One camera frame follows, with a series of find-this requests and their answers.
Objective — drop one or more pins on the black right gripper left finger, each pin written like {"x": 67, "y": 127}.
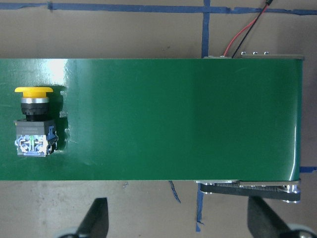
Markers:
{"x": 95, "y": 224}

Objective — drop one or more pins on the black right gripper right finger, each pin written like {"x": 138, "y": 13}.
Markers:
{"x": 263, "y": 222}

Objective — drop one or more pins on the yellow push button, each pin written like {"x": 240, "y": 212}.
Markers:
{"x": 36, "y": 133}

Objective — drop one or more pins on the green conveyor belt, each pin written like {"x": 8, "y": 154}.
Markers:
{"x": 231, "y": 125}

